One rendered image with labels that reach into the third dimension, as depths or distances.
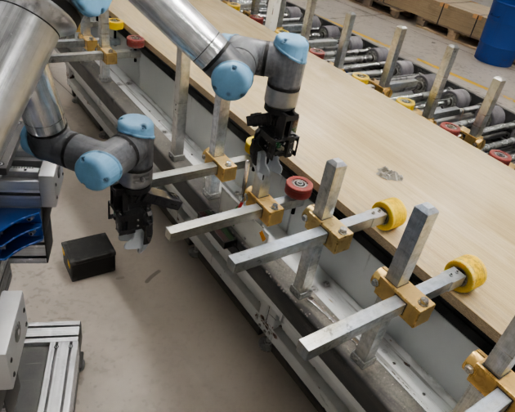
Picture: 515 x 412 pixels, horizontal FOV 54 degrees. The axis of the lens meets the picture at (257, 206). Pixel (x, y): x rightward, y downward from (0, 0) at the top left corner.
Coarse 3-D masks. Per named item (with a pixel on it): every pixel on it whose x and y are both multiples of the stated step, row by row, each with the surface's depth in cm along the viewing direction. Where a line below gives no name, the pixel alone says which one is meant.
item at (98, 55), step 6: (54, 54) 210; (60, 54) 211; (66, 54) 212; (72, 54) 213; (78, 54) 214; (84, 54) 215; (90, 54) 216; (96, 54) 218; (102, 54) 219; (120, 54) 224; (126, 54) 225; (132, 54) 227; (138, 54) 228; (48, 60) 208; (54, 60) 209; (60, 60) 211; (66, 60) 212; (72, 60) 213; (78, 60) 215; (84, 60) 216
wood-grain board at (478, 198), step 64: (192, 0) 295; (192, 64) 211; (320, 64) 236; (256, 128) 171; (320, 128) 179; (384, 128) 187; (384, 192) 149; (448, 192) 155; (512, 192) 162; (448, 256) 128; (512, 256) 133
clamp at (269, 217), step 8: (248, 192) 144; (248, 200) 145; (256, 200) 142; (264, 200) 141; (272, 200) 142; (264, 208) 139; (280, 208) 139; (264, 216) 140; (272, 216) 138; (280, 216) 140; (272, 224) 140
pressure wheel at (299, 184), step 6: (288, 180) 145; (294, 180) 146; (300, 180) 147; (306, 180) 147; (288, 186) 144; (294, 186) 143; (300, 186) 144; (306, 186) 144; (312, 186) 145; (288, 192) 144; (294, 192) 143; (300, 192) 142; (306, 192) 143; (294, 198) 144; (300, 198) 143; (306, 198) 144; (294, 210) 150
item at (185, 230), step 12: (252, 204) 141; (288, 204) 145; (300, 204) 148; (216, 216) 134; (228, 216) 135; (240, 216) 136; (252, 216) 139; (168, 228) 127; (180, 228) 127; (192, 228) 128; (204, 228) 131; (216, 228) 133
